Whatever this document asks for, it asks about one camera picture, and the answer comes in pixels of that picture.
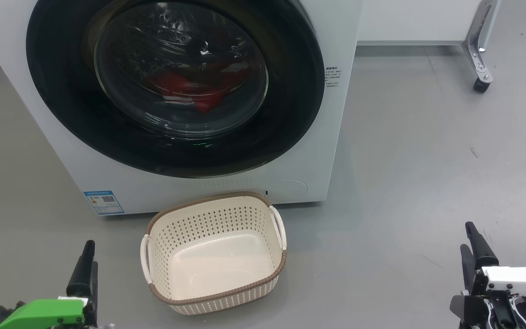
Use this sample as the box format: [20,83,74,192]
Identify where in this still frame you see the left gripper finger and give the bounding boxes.
[87,260,99,317]
[66,240,96,298]

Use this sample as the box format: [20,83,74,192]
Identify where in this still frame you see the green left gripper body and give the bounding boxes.
[0,297,115,329]

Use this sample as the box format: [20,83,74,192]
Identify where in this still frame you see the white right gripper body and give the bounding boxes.
[449,266,526,329]

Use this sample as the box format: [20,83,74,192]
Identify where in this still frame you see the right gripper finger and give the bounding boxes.
[465,222,500,271]
[460,244,476,294]

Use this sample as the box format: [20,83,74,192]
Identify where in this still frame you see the black round glass washer door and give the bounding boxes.
[26,0,326,179]

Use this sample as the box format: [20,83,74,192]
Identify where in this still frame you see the red white-trimmed garment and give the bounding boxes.
[147,62,252,114]

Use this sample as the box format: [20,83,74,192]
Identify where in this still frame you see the cream perforated laundry basket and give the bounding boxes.
[140,191,288,316]

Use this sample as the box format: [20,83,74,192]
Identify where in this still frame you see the white front-load washing machine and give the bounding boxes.
[0,0,363,216]

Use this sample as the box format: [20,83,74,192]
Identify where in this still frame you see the blue energy label sticker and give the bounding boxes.
[83,191,125,216]

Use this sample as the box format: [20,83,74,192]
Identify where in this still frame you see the white partition panel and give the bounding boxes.
[357,0,487,45]

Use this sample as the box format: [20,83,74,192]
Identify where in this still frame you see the metal partition foot bracket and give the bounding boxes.
[463,0,501,85]

